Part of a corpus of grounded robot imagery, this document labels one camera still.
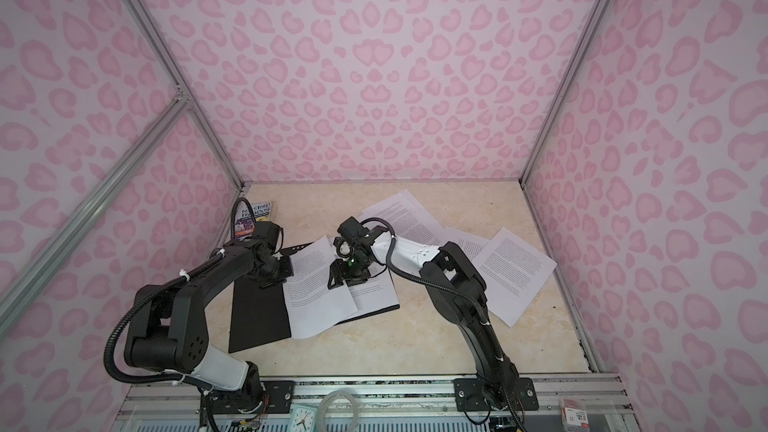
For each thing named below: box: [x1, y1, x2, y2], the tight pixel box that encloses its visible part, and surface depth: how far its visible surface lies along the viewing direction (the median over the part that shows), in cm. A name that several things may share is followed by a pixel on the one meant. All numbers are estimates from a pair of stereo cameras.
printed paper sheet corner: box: [348, 267, 399, 311], surface depth 92 cm
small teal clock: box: [288, 404, 318, 432], surface depth 70 cm
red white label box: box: [561, 407, 591, 432], surface depth 70 cm
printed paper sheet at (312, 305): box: [282, 235, 358, 340], surface depth 90 cm
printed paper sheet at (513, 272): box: [472, 227, 557, 328], surface depth 98 cm
